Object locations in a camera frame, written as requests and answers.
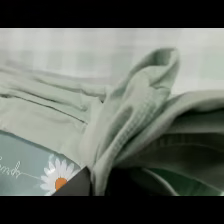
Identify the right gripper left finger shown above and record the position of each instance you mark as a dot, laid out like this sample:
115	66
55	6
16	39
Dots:
77	185

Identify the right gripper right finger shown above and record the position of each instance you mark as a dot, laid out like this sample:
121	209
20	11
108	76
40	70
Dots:
122	185

